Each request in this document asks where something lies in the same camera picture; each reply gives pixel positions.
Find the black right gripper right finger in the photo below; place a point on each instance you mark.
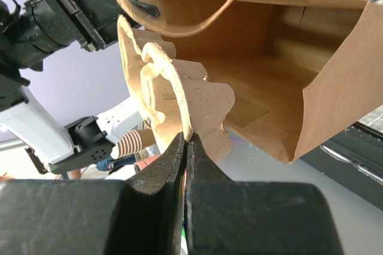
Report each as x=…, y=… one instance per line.
x=223, y=216

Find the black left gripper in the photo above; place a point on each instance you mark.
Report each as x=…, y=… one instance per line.
x=51, y=24

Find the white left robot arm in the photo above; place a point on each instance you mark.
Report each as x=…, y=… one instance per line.
x=56, y=148

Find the single brown pulp carrier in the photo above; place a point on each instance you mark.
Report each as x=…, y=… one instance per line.
x=174, y=95

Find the stacked brown paper cups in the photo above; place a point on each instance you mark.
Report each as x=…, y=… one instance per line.
x=133, y=142

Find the brown paper bag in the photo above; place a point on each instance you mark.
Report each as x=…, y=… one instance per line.
x=301, y=70

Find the black base frame rail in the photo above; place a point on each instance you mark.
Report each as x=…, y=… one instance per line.
x=353, y=157

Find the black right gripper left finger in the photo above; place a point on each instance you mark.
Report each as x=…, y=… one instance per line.
x=141, y=215

